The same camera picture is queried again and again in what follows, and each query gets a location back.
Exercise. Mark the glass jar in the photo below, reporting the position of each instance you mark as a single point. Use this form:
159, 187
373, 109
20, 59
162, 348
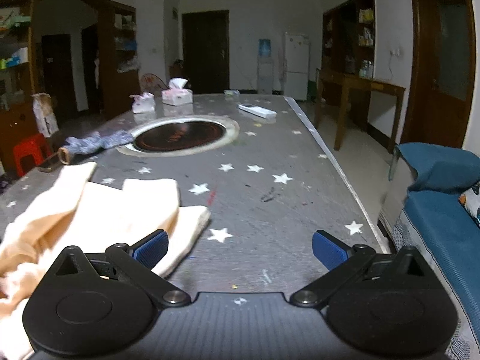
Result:
366, 69

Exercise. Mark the grey star-print table cover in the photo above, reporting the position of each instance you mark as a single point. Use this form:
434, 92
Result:
262, 165

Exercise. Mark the white remote control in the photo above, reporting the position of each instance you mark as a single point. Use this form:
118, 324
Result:
257, 109

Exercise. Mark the printed pillow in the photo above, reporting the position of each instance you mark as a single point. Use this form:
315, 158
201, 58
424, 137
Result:
473, 202

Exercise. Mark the wooden door with glass pane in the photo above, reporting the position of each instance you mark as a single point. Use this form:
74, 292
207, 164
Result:
423, 82

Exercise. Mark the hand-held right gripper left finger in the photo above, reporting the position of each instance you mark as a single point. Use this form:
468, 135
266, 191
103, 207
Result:
152, 248

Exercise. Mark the round induction cooker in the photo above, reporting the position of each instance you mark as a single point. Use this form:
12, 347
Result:
180, 135

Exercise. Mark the red plastic stool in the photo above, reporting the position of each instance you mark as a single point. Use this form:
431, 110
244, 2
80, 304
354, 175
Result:
28, 148

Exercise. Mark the dark wooden door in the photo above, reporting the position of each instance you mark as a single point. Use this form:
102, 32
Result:
204, 52

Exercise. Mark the blue sofa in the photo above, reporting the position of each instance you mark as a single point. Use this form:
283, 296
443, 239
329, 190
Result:
435, 225

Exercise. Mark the water dispenser with blue bottle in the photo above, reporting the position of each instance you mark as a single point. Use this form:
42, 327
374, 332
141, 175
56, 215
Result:
265, 75

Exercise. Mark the green bin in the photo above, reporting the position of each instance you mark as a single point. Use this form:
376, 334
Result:
312, 90

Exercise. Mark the floral play tent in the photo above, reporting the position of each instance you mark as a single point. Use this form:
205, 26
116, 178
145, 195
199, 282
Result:
152, 81

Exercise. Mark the white pink tissue box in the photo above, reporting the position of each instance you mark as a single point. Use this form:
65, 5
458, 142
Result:
178, 97

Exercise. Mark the cream cloth garment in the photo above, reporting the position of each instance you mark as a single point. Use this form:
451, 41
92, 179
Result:
112, 210

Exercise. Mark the brown wooden side table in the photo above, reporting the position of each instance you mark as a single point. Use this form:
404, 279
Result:
375, 84

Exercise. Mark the white paper bag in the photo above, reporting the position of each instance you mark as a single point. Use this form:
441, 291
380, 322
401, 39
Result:
45, 116

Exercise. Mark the white wall socket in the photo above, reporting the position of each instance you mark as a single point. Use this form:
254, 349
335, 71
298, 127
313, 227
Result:
394, 52

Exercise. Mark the white refrigerator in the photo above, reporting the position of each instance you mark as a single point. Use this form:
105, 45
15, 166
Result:
296, 67

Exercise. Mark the arched wooden shelf unit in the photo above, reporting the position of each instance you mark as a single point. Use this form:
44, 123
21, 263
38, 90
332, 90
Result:
108, 63

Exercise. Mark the pink soft tissue pack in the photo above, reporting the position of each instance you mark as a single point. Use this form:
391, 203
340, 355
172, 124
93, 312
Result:
144, 103

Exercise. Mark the blue knit glove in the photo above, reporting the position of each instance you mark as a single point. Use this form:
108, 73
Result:
93, 141

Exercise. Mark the small clear packet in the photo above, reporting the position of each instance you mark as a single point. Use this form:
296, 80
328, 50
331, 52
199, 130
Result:
231, 93

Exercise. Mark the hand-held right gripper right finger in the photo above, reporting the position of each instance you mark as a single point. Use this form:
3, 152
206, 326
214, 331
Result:
330, 249

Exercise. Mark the wooden wall cabinet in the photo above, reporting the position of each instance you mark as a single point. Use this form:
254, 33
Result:
345, 37

